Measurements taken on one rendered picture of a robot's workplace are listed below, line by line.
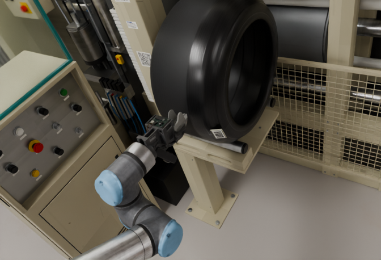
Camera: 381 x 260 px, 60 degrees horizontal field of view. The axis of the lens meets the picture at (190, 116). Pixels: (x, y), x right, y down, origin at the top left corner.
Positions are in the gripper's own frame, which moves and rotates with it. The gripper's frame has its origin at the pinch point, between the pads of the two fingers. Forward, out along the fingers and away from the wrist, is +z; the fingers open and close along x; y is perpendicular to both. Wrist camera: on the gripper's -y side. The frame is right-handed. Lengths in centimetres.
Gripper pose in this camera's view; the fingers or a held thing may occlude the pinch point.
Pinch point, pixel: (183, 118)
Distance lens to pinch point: 111.3
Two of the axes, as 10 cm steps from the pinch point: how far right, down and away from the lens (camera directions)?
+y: -1.8, -7.8, -6.1
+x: -8.1, -2.3, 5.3
